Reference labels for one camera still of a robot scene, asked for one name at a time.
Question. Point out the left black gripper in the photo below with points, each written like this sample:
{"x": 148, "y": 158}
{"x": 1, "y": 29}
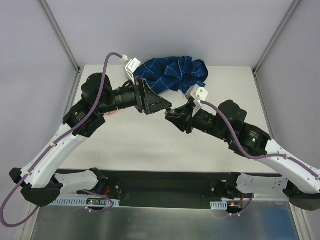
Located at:
{"x": 140, "y": 96}

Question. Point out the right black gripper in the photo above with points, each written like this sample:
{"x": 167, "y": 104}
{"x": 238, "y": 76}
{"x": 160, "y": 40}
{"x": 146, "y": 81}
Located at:
{"x": 188, "y": 119}

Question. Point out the glitter nail polish bottle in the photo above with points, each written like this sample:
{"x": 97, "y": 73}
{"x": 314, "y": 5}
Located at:
{"x": 171, "y": 115}

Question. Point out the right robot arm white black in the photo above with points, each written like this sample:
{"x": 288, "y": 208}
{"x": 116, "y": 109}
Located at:
{"x": 296, "y": 181}

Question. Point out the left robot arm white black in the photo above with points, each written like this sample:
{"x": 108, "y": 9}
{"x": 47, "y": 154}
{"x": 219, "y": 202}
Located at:
{"x": 40, "y": 183}

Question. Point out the blue plaid shirt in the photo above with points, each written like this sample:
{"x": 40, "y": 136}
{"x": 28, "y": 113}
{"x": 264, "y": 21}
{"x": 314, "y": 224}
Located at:
{"x": 173, "y": 73}

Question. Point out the mannequin hand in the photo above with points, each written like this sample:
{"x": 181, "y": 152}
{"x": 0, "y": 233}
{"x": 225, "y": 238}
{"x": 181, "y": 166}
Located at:
{"x": 111, "y": 113}

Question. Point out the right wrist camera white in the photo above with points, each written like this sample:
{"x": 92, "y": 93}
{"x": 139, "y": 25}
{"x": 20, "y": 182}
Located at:
{"x": 196, "y": 94}

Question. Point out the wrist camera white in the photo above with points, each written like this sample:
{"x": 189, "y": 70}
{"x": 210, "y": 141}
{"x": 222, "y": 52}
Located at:
{"x": 196, "y": 94}
{"x": 130, "y": 65}

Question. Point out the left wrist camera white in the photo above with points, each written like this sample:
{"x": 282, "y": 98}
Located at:
{"x": 130, "y": 65}

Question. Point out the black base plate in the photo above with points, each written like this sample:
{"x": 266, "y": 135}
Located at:
{"x": 178, "y": 190}

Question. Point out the right white cable duct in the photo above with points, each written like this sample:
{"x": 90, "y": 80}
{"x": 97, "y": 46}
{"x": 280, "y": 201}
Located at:
{"x": 219, "y": 205}

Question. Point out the white cable duct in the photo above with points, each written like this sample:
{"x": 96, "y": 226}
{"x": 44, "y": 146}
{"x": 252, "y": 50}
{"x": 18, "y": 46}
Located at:
{"x": 84, "y": 201}
{"x": 219, "y": 205}

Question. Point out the left white cable duct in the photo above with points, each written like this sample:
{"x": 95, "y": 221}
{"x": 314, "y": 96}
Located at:
{"x": 84, "y": 201}

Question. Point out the left aluminium frame post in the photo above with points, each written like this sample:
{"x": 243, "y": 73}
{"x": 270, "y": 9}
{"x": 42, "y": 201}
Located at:
{"x": 44, "y": 5}

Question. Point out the aluminium frame post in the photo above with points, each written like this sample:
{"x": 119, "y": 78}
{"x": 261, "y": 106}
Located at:
{"x": 44, "y": 5}
{"x": 294, "y": 5}

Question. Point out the right aluminium frame post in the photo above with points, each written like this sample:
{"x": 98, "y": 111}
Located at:
{"x": 294, "y": 5}

